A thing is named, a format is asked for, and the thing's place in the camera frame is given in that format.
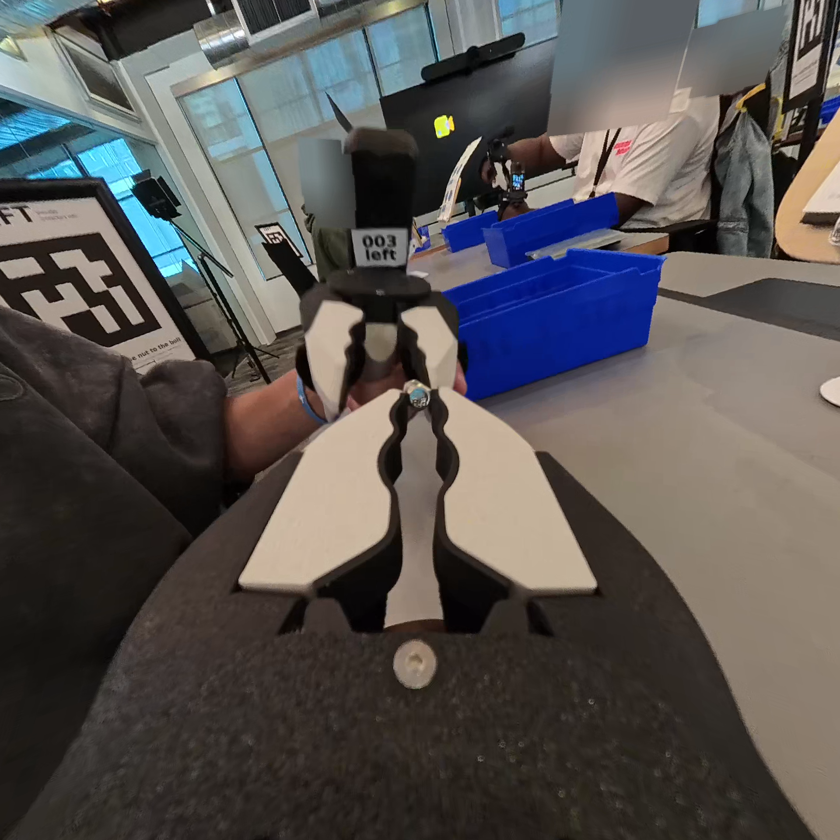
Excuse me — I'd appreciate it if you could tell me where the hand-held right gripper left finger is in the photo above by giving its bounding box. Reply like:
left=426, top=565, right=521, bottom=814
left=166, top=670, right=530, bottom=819
left=239, top=389, right=418, bottom=620

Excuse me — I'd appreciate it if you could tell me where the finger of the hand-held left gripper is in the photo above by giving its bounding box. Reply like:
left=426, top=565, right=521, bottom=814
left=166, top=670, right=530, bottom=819
left=304, top=300, right=366, bottom=414
left=399, top=305, right=460, bottom=395

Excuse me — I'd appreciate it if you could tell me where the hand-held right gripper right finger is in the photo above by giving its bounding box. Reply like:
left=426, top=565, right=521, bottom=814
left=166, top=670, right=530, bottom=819
left=420, top=389, right=598, bottom=620

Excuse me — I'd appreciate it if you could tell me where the blue plastic bin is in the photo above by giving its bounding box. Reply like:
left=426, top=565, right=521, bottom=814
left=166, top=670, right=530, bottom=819
left=482, top=193, right=622, bottom=270
left=460, top=269, right=664, bottom=401
left=443, top=210, right=504, bottom=256
left=444, top=248, right=666, bottom=322

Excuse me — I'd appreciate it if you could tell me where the person's left forearm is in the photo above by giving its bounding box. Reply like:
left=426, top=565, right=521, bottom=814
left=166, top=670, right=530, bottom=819
left=224, top=372, right=311, bottom=480

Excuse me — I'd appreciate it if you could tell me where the grey desk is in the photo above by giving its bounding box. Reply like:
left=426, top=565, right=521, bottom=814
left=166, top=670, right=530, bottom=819
left=407, top=197, right=840, bottom=840

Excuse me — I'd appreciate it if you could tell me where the person's left hand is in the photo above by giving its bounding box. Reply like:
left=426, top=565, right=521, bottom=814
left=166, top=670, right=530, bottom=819
left=313, top=373, right=397, bottom=421

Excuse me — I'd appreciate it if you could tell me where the blue wristband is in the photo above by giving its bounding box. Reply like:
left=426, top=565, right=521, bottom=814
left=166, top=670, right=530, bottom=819
left=296, top=378, right=329, bottom=427

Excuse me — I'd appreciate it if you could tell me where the small framed sign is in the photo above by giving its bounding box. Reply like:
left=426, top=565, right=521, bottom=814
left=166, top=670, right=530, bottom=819
left=256, top=222, right=311, bottom=265

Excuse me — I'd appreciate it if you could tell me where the black monitor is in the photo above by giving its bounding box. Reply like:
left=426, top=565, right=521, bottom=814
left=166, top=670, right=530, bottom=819
left=381, top=40, right=559, bottom=211

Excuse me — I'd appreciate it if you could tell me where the grey metal plate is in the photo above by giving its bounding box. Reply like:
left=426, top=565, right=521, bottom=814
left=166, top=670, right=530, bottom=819
left=525, top=229, right=628, bottom=261

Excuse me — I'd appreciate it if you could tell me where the black white marker board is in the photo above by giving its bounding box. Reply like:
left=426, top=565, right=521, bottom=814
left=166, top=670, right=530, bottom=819
left=0, top=178, right=211, bottom=376

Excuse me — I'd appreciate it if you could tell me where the denim jacket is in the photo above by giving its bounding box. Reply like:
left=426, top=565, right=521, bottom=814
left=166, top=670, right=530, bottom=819
left=714, top=108, right=777, bottom=258

